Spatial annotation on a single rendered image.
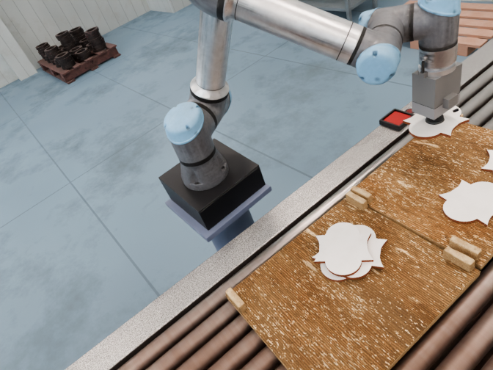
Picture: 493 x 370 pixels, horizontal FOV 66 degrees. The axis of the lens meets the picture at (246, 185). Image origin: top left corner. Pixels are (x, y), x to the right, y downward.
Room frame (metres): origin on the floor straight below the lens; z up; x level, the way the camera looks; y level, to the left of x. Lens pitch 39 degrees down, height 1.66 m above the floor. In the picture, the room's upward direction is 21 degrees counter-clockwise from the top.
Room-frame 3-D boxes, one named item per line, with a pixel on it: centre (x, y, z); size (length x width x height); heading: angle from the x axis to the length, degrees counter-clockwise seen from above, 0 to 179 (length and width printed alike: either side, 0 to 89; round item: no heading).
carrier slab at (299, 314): (0.46, -0.12, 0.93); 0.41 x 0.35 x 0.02; 112
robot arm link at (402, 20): (0.75, -0.40, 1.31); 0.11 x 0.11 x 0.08; 55
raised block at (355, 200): (0.65, -0.25, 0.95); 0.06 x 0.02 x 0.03; 22
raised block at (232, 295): (0.51, 0.12, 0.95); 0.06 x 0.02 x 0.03; 22
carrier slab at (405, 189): (0.62, -0.50, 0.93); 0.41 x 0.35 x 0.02; 113
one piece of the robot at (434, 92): (0.70, -0.49, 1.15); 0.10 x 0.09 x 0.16; 17
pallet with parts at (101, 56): (6.45, 1.78, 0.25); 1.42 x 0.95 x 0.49; 26
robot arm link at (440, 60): (0.71, -0.49, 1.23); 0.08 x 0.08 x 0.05
